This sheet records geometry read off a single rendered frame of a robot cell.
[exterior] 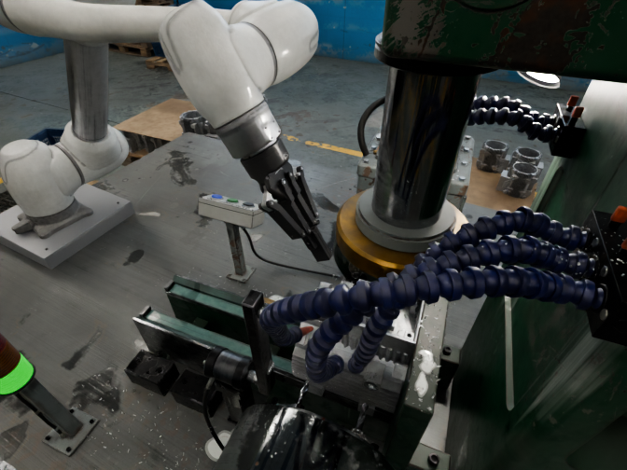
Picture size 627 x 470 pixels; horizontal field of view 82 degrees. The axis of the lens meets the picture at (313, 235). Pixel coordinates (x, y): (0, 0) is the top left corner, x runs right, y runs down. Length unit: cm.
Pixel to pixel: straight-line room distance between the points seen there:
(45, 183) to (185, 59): 94
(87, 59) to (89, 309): 68
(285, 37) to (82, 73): 71
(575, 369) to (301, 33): 57
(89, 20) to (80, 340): 77
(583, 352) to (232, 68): 51
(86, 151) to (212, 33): 94
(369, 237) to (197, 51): 33
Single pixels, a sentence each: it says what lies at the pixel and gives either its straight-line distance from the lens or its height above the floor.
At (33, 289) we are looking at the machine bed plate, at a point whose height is 80.
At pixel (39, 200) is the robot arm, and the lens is 144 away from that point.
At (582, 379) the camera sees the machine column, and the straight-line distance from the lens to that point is 40.
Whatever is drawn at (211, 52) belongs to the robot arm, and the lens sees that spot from 54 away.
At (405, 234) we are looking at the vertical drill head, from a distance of 44.
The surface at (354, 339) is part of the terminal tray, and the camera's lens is 63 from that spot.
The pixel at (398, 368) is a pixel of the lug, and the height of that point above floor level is 109.
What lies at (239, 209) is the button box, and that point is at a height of 107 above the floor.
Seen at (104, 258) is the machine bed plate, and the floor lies 80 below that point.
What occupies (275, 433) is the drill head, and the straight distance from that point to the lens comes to 51.
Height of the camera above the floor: 163
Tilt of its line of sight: 41 degrees down
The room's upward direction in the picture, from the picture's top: straight up
